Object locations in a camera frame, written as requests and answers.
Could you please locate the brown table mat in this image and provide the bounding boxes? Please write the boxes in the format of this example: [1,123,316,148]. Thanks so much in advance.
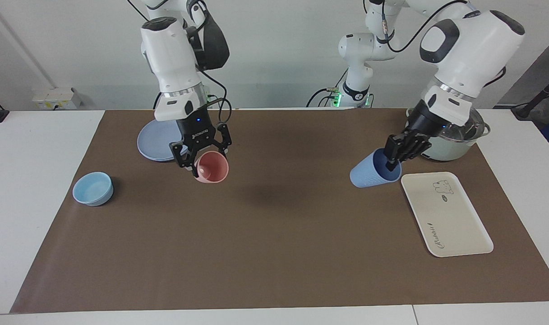
[9,108,549,314]

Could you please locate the blue plastic cup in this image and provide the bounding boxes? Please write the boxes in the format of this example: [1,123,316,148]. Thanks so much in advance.
[350,148,403,189]

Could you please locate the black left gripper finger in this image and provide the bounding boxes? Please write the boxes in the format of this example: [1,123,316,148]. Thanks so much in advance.
[384,134,406,172]
[402,130,431,161]

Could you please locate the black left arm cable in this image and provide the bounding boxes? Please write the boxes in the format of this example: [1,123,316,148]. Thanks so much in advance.
[381,0,470,53]

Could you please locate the pink plastic cup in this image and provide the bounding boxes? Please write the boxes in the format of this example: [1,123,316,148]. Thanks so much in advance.
[194,151,230,184]

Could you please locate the white power strip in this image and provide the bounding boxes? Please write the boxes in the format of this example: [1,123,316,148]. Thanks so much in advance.
[32,87,83,111]

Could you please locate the black base cables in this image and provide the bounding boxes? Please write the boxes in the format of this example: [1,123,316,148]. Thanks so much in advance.
[305,68,348,109]

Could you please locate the light blue bowl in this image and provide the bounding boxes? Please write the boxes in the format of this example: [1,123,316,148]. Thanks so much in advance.
[72,172,114,207]

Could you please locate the pale blue plate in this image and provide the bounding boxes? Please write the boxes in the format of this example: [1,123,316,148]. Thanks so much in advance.
[137,118,185,163]

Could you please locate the black stand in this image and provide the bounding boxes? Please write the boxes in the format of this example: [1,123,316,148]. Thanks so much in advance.
[511,74,549,121]

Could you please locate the cream rabbit print tray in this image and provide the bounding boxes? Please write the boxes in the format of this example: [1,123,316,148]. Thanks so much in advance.
[401,172,494,258]

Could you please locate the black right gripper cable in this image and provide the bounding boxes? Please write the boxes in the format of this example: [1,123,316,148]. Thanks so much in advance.
[198,68,233,136]

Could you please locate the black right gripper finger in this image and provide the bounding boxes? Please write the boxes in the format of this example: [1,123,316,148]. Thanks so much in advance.
[211,122,233,157]
[169,140,201,178]

